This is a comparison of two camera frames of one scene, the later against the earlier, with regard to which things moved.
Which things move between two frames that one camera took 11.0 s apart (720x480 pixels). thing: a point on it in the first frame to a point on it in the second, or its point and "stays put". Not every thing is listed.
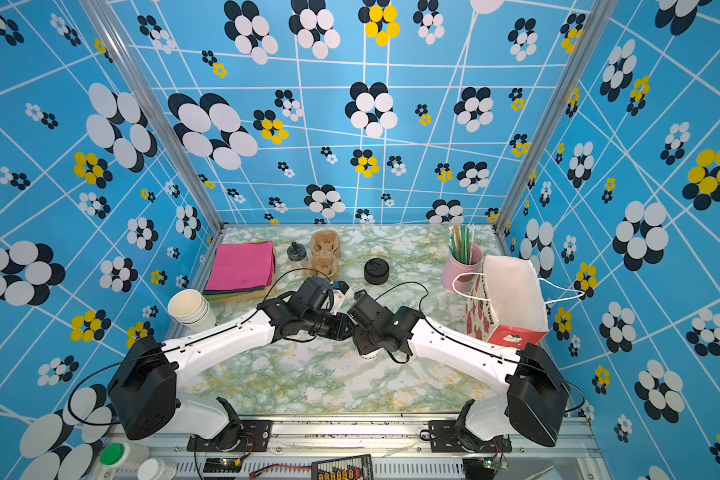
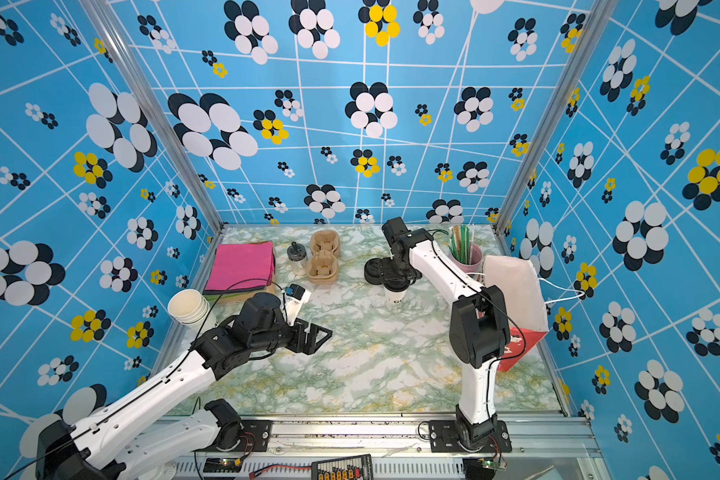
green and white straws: (460, 243) stays put
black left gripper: (342, 330) to (313, 345)
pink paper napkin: (250, 264) stays put
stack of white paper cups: (192, 310) stays put
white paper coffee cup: (371, 356) to (395, 296)
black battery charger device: (353, 467) stays put
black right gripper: (361, 343) to (414, 276)
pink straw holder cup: (452, 266) stays put
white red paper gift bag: (506, 303) stays put
